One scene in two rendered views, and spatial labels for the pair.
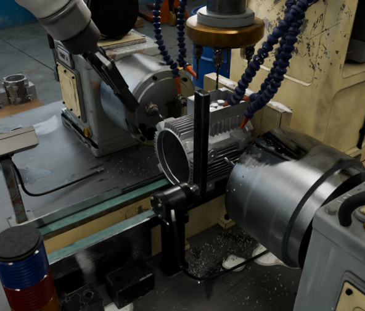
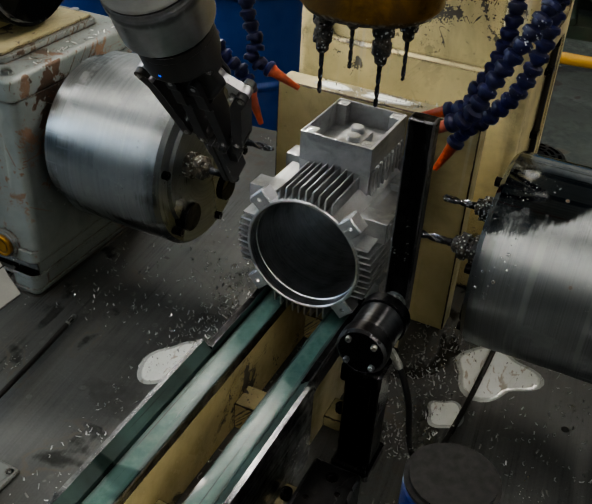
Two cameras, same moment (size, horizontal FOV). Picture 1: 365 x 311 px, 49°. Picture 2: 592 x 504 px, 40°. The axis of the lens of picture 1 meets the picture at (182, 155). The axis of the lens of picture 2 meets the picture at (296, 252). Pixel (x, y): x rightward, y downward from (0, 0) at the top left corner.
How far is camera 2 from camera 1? 48 cm
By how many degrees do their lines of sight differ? 25
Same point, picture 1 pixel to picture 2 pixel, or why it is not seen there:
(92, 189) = (81, 364)
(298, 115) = not seen: hidden behind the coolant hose
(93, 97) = (25, 165)
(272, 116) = not seen: hidden behind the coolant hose
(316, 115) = (508, 121)
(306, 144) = (587, 175)
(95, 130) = (32, 236)
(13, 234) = (434, 467)
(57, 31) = (168, 39)
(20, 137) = not seen: outside the picture
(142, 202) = (250, 356)
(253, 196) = (539, 284)
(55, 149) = not seen: outside the picture
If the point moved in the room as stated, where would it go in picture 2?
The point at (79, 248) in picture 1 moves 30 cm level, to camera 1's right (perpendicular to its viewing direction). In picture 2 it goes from (225, 484) to (454, 397)
